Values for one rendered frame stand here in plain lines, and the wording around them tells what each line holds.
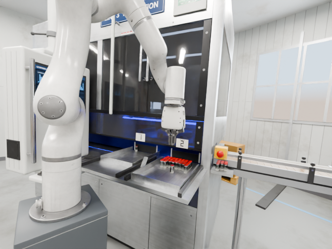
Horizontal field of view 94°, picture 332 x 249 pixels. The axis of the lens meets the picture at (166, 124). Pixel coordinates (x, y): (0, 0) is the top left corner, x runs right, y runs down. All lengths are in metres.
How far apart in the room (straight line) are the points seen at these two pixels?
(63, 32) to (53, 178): 0.47
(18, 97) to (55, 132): 0.59
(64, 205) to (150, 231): 0.90
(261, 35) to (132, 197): 3.74
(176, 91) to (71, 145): 0.44
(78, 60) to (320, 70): 3.45
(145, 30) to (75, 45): 0.25
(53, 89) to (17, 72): 0.70
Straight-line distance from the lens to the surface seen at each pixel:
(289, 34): 3.92
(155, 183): 0.77
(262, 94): 3.71
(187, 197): 0.72
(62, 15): 0.67
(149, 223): 1.43
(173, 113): 0.66
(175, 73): 0.67
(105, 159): 1.10
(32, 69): 1.18
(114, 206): 1.59
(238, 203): 1.28
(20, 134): 1.25
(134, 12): 0.70
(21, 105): 1.22
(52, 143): 0.63
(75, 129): 0.68
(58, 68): 0.61
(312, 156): 3.59
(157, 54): 0.66
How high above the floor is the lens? 1.23
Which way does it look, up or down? 5 degrees down
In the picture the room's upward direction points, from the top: 3 degrees clockwise
